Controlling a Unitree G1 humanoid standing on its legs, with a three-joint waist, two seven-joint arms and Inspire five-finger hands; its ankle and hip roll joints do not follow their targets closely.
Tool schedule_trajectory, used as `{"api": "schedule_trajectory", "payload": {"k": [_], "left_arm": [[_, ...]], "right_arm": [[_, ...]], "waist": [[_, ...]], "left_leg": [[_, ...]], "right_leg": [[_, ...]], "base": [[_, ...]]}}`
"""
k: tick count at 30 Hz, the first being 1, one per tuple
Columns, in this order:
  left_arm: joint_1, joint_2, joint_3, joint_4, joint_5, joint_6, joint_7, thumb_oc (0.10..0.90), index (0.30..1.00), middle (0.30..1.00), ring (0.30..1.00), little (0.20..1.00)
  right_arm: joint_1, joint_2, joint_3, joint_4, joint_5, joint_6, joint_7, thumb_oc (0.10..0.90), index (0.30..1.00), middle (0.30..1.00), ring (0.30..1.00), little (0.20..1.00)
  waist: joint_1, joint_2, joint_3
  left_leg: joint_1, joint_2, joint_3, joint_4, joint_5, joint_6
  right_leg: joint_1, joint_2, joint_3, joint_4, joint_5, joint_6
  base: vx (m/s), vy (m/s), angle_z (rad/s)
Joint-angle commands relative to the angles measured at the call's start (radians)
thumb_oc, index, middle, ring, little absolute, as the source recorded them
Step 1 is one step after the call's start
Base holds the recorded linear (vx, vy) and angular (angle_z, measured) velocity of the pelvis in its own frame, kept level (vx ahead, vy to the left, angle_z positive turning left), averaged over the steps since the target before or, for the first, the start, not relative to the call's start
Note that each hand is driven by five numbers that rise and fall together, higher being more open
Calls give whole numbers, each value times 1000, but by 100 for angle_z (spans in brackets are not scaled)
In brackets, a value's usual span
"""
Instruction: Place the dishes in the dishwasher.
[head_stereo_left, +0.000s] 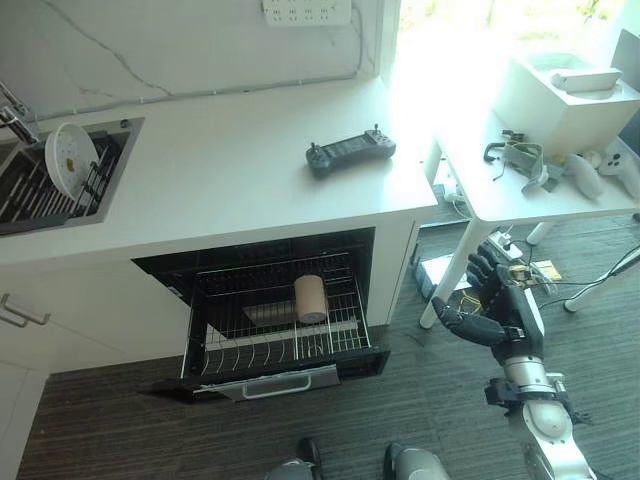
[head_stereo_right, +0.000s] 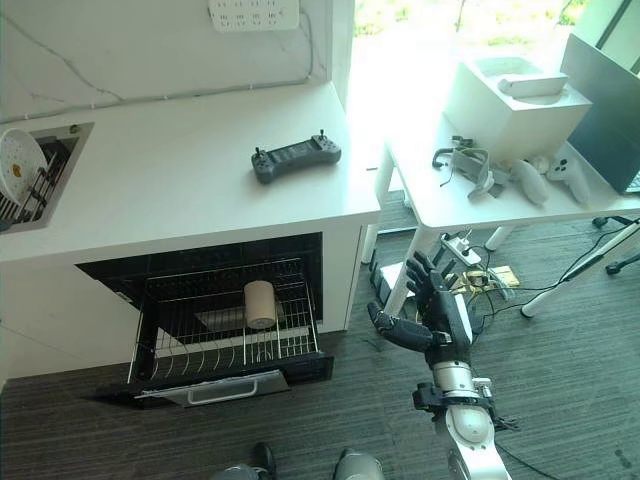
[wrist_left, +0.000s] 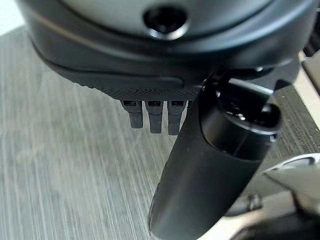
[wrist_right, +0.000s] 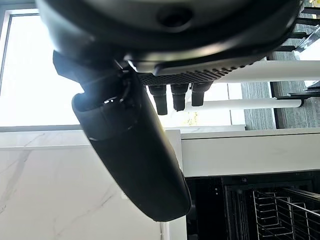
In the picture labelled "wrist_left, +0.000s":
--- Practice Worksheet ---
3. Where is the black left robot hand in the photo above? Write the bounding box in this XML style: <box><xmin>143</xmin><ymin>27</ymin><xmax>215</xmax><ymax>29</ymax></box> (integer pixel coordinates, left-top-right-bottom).
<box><xmin>17</xmin><ymin>0</ymin><xmax>320</xmax><ymax>240</ymax></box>

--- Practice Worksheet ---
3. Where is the pale cabinet plinth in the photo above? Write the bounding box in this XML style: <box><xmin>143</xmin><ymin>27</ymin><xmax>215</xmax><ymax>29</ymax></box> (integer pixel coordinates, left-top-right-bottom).
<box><xmin>291</xmin><ymin>51</ymin><xmax>320</xmax><ymax>131</ymax></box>

